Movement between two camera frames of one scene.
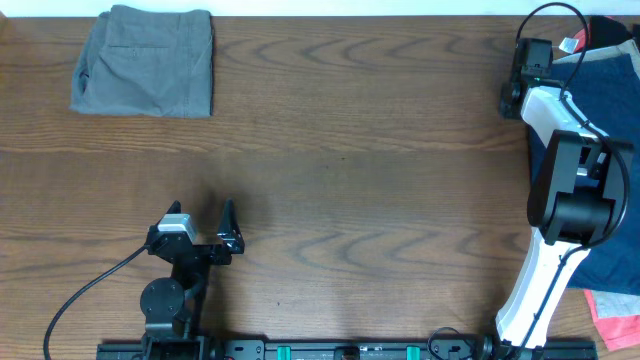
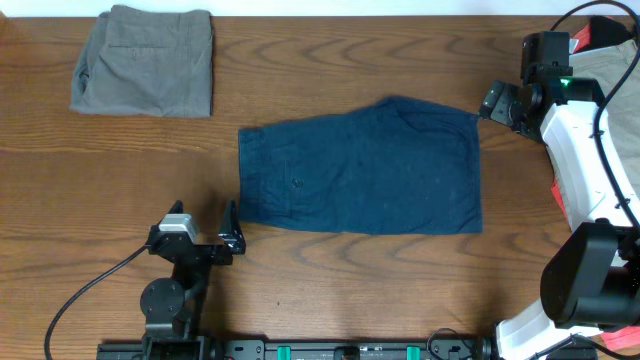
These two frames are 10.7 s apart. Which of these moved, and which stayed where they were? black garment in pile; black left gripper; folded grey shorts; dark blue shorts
Moved: dark blue shorts
Stayed: black left gripper; folded grey shorts; black garment in pile
